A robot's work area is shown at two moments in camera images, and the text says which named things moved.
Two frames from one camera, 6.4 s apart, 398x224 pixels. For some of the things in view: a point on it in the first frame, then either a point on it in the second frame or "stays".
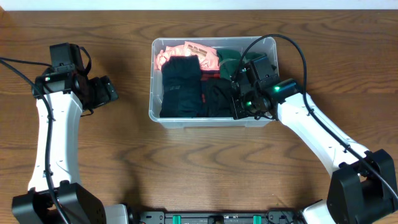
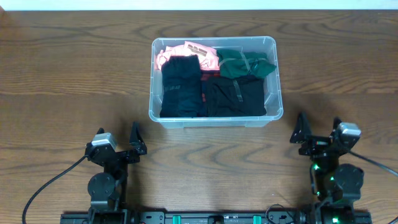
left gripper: x=109 y=89 -> x=119 y=154
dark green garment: x=228 y=60 stays
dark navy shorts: x=181 y=87 stays
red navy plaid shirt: x=205 y=76 stays
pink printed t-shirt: x=208 y=56 stays
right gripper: x=239 y=110 -> x=298 y=137
